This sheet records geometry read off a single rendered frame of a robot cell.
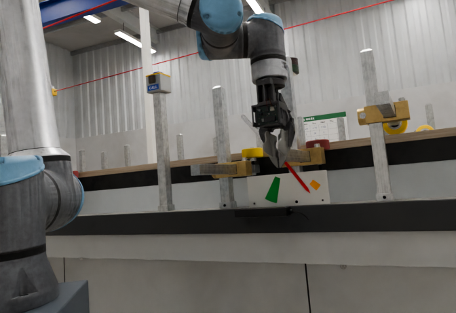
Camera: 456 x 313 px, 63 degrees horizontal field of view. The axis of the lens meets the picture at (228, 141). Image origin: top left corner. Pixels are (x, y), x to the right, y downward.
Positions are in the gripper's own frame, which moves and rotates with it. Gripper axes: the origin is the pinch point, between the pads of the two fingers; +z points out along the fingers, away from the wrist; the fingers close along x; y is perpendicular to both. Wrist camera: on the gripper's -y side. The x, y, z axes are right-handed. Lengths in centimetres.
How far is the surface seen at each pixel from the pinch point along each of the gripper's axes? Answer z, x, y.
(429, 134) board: -8, 34, -46
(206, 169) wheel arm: -0.6, -23.6, -4.1
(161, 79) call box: -38, -52, -22
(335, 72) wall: -246, -111, -728
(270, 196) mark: 8.4, -12.7, -24.0
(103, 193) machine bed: 2, -108, -46
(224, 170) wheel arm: -0.7, -23.7, -14.9
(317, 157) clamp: -2.2, 3.6, -23.7
